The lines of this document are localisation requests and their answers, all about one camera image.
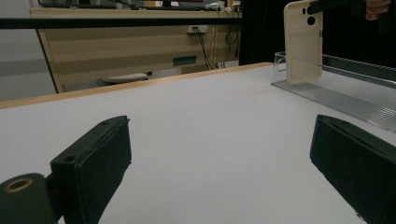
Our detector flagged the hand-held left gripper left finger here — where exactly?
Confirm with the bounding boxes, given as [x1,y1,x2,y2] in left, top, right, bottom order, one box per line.
[49,115,133,224]

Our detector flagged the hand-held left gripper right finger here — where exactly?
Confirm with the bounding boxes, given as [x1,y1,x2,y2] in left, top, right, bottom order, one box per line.
[309,114,396,224]

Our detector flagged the beige phone case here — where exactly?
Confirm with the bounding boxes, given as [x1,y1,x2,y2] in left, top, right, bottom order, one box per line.
[283,0,325,85]

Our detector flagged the clear plastic tray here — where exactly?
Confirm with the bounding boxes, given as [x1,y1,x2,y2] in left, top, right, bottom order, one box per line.
[270,50,396,134]

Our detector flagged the black curtain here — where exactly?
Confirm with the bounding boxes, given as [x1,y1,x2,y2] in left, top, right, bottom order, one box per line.
[238,0,396,69]

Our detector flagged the grey flat device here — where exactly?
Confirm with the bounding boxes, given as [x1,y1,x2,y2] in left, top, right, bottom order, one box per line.
[98,72,149,87]

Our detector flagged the white cabinet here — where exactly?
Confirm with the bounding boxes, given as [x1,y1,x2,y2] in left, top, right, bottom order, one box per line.
[0,0,59,103]

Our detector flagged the white power socket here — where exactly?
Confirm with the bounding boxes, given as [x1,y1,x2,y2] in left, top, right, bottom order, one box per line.
[186,24,209,35]

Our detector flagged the dark label on desk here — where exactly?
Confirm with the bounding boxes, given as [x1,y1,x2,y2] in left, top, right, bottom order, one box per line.
[172,55,198,67]

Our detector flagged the black horizontal bar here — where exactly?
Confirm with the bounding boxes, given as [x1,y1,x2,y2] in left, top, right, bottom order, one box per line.
[0,17,243,31]

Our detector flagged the coiled black cable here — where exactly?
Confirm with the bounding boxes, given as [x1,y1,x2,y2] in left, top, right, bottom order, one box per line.
[224,29,241,47]

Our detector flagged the black hanging cable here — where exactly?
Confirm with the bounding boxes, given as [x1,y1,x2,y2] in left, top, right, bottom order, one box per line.
[193,27,217,71]

